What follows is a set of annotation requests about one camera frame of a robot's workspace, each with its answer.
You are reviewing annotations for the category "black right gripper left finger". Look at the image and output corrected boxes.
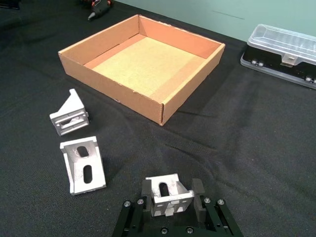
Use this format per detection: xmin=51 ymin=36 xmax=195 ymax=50
xmin=112 ymin=179 xmax=153 ymax=237

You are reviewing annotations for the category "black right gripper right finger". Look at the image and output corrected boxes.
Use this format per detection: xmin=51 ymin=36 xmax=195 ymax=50
xmin=191 ymin=178 xmax=245 ymax=237

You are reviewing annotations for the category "silver metal corner bracket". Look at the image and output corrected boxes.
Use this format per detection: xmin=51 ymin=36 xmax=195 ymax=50
xmin=145 ymin=173 xmax=195 ymax=217
xmin=49 ymin=88 xmax=90 ymax=137
xmin=59 ymin=136 xmax=107 ymax=196

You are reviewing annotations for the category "black table cloth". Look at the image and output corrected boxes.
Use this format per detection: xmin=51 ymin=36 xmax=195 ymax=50
xmin=0 ymin=0 xmax=316 ymax=237

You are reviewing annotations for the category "shallow brown cardboard tray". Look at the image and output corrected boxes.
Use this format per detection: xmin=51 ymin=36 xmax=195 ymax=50
xmin=58 ymin=14 xmax=226 ymax=126

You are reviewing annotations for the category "clear plastic case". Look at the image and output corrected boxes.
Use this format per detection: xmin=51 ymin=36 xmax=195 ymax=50
xmin=240 ymin=24 xmax=316 ymax=90

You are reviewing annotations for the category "black corded tool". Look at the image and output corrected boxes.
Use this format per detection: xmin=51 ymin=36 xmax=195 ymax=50
xmin=80 ymin=0 xmax=115 ymax=21

